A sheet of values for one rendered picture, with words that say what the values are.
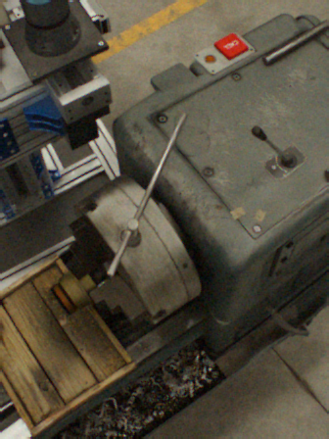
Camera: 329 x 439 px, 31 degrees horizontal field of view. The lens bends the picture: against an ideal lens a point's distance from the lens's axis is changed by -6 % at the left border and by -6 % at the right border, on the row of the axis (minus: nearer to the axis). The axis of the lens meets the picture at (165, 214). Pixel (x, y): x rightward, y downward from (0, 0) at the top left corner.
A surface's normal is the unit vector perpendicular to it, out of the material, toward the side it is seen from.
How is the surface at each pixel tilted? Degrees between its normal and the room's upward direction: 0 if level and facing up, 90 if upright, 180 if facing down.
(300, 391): 0
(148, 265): 34
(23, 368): 0
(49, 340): 0
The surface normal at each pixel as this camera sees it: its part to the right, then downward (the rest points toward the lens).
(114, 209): -0.18, -0.61
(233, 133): -0.03, -0.44
